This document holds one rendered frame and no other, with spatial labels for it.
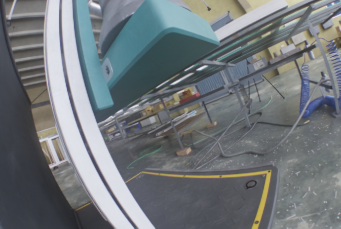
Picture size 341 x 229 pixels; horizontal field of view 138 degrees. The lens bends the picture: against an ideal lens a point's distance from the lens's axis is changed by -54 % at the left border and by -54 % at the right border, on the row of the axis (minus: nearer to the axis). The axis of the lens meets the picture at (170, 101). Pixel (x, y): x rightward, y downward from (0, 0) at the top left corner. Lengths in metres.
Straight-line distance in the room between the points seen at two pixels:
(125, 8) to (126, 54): 0.07
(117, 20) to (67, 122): 0.16
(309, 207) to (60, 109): 0.82
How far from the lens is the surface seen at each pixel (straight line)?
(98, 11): 1.10
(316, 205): 0.74
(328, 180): 0.83
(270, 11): 0.98
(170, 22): 0.15
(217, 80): 7.79
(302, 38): 7.78
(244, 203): 0.37
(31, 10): 9.98
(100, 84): 0.26
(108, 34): 0.22
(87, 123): 0.23
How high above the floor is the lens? 0.59
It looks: 3 degrees up
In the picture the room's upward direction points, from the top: 23 degrees counter-clockwise
